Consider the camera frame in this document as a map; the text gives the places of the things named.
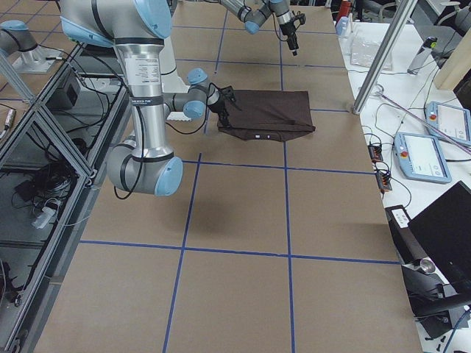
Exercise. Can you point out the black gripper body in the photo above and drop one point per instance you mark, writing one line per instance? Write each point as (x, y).
(288, 30)
(219, 107)

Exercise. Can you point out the dark brown t-shirt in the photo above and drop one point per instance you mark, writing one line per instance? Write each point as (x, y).
(270, 115)

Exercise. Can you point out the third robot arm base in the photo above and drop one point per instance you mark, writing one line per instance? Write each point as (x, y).
(33, 59)

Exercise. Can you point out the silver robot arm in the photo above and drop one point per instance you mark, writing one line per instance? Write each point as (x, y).
(136, 31)
(253, 20)

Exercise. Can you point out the clear plastic bag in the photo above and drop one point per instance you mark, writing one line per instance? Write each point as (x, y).
(363, 51)

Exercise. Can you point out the orange black connector block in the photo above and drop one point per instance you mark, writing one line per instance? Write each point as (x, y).
(375, 153)

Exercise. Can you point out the near teach pendant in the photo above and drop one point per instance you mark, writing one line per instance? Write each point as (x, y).
(420, 158)

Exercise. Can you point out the teach pendant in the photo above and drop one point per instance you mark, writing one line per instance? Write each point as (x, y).
(453, 121)
(420, 158)

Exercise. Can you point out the far teach pendant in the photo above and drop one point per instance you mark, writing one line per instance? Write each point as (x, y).
(453, 121)

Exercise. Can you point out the white power adapter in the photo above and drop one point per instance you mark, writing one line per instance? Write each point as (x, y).
(44, 217)

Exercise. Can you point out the black box with label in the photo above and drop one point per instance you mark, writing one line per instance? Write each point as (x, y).
(401, 234)

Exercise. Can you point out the black monitor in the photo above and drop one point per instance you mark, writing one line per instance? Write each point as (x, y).
(443, 231)

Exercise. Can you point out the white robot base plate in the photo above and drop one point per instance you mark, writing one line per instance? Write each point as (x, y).
(175, 91)

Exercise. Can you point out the aluminium profile post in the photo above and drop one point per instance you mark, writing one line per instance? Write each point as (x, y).
(404, 11)

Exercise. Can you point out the aluminium frame rail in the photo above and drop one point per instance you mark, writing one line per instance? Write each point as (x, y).
(55, 157)

